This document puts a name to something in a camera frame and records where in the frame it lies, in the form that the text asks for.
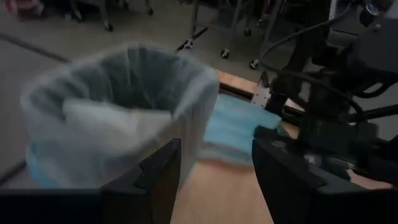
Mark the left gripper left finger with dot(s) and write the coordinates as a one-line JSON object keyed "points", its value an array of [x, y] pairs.
{"points": [[155, 186]]}

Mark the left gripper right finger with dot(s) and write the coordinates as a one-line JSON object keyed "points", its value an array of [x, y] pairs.
{"points": [[311, 205]]}

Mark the translucent trash bag blue hem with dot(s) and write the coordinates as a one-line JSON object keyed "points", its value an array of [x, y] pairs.
{"points": [[93, 165]]}

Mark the white plastic sheet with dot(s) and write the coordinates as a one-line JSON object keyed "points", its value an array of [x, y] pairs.
{"points": [[102, 124]]}

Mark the light blue trash bag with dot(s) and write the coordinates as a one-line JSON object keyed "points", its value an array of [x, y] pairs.
{"points": [[236, 130]]}

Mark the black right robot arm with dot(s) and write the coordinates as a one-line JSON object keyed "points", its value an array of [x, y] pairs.
{"points": [[323, 102]]}

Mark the metal cart with casters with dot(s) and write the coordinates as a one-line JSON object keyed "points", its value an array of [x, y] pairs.
{"points": [[195, 18]]}

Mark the chair base with casters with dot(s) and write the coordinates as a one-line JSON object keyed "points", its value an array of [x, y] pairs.
{"points": [[102, 15]]}

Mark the red equipment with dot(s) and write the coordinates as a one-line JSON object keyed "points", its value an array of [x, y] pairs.
{"points": [[21, 6]]}

